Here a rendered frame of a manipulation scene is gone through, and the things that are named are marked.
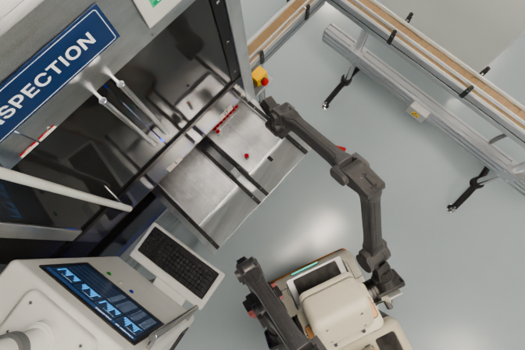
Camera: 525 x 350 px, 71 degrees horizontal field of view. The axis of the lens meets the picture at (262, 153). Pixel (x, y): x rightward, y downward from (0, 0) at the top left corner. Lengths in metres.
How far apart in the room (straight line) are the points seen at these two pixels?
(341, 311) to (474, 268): 1.78
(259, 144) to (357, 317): 0.94
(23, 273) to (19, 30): 0.76
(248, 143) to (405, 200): 1.39
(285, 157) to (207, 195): 0.43
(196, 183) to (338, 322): 0.94
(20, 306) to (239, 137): 1.13
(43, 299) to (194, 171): 0.90
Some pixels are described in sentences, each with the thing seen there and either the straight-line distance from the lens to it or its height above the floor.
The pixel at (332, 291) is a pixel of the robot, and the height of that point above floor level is 1.34.
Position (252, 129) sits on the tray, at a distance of 1.89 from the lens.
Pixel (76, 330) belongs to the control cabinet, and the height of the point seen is 1.58.
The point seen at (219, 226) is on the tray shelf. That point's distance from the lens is 1.81.
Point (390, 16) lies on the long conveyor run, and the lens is 2.20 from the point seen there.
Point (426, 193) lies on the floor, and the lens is 2.90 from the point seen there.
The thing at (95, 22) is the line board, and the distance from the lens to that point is 0.92.
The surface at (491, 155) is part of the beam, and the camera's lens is 2.50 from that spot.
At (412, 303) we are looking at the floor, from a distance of 2.83.
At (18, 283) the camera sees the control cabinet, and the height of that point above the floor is 1.55.
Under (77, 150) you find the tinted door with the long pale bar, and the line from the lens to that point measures 1.21.
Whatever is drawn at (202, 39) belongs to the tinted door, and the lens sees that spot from 1.26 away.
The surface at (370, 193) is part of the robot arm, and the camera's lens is 1.16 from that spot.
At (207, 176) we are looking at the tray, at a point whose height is 0.88.
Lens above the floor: 2.67
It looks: 75 degrees down
